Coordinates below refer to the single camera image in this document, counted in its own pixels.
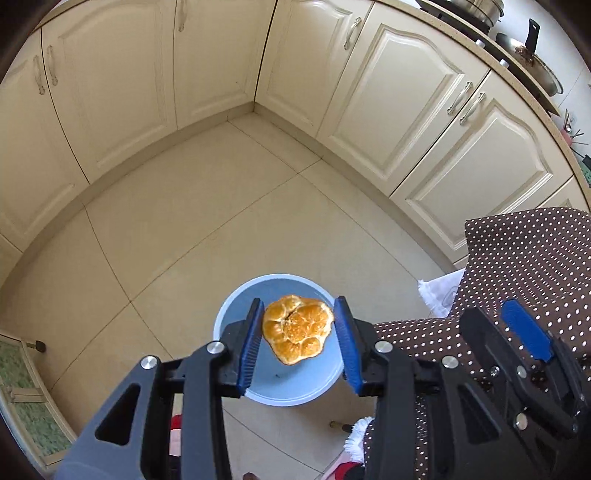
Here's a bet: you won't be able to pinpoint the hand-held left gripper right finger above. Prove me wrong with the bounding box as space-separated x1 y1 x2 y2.
333 296 522 480

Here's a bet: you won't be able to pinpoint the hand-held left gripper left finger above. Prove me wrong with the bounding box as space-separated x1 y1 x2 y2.
55 298 265 480

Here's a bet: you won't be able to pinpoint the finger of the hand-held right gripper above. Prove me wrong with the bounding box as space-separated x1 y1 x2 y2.
461 305 579 437
501 299 591 416

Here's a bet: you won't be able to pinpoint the orange peel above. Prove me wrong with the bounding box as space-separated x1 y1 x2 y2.
262 294 334 366

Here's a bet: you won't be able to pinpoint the light blue plastic bin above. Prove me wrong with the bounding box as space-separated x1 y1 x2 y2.
212 274 346 407

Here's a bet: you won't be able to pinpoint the white fringed cloth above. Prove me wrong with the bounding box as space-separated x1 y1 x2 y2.
342 268 465 463

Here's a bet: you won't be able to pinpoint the brown polka dot tablecloth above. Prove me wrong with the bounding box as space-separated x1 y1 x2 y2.
364 207 591 480

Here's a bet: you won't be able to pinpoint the pink red slipper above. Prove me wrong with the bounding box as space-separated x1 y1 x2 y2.
331 460 366 480
168 413 186 480

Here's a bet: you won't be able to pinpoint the kitchen utensil holder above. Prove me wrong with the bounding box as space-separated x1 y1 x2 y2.
561 108 591 160

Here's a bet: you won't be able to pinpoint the frosted glass door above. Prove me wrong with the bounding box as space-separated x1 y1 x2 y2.
0 330 79 468

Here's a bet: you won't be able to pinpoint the beige kitchen countertop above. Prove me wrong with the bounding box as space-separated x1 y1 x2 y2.
374 0 591 185

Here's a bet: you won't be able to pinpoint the cream kitchen cabinets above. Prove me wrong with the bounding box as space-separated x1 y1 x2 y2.
0 0 591 278

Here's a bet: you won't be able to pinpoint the black gas stove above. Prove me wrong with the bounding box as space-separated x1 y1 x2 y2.
418 0 561 116

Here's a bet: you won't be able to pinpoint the steel cooking pot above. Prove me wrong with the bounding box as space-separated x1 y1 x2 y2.
441 0 505 27

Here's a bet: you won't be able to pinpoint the wok with black handle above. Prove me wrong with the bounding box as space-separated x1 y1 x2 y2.
496 18 565 98

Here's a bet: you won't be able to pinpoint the metal cabinet door handles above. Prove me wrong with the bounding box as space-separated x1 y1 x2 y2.
32 2 488 125

